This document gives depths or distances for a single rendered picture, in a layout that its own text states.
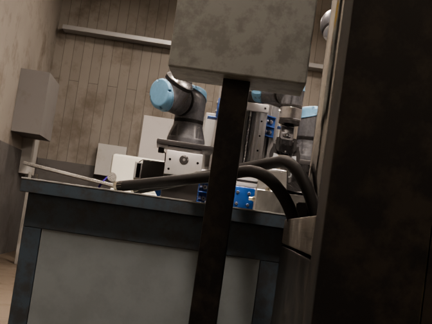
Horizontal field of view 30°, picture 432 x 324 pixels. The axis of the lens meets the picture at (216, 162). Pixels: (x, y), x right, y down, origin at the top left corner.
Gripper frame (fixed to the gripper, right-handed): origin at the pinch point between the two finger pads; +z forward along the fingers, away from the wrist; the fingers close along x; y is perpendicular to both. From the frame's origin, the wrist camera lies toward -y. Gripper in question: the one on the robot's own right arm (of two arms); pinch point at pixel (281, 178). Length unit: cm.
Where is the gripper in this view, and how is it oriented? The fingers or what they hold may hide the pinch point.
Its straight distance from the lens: 270.2
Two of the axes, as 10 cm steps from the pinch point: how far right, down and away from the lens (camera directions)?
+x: -9.9, -1.4, 0.4
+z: -1.5, 9.9, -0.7
